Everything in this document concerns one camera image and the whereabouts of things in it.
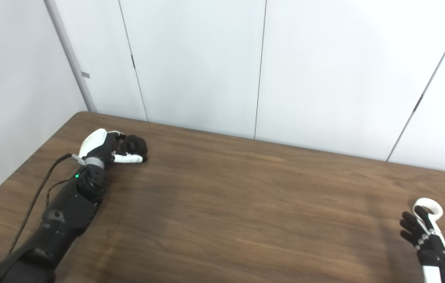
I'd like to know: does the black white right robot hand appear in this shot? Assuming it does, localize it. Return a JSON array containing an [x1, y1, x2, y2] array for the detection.
[[399, 206, 445, 283]]

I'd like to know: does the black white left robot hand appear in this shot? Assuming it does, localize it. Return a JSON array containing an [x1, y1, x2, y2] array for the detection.
[[78, 128, 148, 167]]

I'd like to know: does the round black plastic part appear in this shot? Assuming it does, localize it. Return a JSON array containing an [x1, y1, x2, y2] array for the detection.
[[122, 134, 148, 162]]

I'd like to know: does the white plastic ring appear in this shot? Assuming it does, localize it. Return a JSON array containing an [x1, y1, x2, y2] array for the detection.
[[413, 198, 443, 221]]

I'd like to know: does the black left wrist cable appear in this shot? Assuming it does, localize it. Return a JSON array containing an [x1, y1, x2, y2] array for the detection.
[[8, 153, 85, 255]]

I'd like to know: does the grey wall corner post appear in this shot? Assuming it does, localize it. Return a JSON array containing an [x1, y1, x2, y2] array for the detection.
[[43, 0, 97, 114]]

